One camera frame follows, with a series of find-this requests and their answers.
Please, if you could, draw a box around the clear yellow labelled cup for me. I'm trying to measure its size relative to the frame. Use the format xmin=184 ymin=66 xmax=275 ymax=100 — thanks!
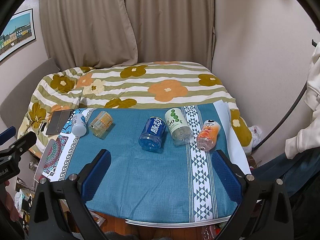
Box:
xmin=88 ymin=111 xmax=113 ymax=139

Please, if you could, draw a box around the orange labelled plastic bottle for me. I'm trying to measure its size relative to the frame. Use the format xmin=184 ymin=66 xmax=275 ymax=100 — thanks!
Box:
xmin=196 ymin=120 xmax=221 ymax=151

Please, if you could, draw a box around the white plastic bag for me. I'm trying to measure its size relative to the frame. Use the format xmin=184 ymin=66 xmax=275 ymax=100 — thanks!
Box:
xmin=242 ymin=125 xmax=262 ymax=156

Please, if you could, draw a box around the teal patterned tablecloth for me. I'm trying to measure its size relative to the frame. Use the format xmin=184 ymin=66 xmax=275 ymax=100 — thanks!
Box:
xmin=42 ymin=108 xmax=238 ymax=223

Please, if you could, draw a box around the green dotted white plastic bottle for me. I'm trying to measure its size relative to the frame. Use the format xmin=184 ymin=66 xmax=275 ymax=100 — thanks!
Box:
xmin=164 ymin=108 xmax=192 ymax=146

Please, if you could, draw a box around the blue labelled plastic bottle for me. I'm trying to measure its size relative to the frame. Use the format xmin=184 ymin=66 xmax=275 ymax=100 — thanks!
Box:
xmin=138 ymin=116 xmax=167 ymax=152

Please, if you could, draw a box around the cream hoodie sleeve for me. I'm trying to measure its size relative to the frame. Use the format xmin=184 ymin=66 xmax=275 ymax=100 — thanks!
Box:
xmin=284 ymin=41 xmax=320 ymax=160

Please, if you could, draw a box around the floral striped bed quilt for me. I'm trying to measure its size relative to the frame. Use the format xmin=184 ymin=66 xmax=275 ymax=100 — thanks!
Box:
xmin=17 ymin=61 xmax=253 ymax=155

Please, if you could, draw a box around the framed town picture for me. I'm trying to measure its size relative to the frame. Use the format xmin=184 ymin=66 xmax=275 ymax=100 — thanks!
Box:
xmin=0 ymin=9 xmax=36 ymax=61

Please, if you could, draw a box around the beige window curtain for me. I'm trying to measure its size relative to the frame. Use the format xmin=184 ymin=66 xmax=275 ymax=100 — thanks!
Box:
xmin=39 ymin=0 xmax=215 ymax=70

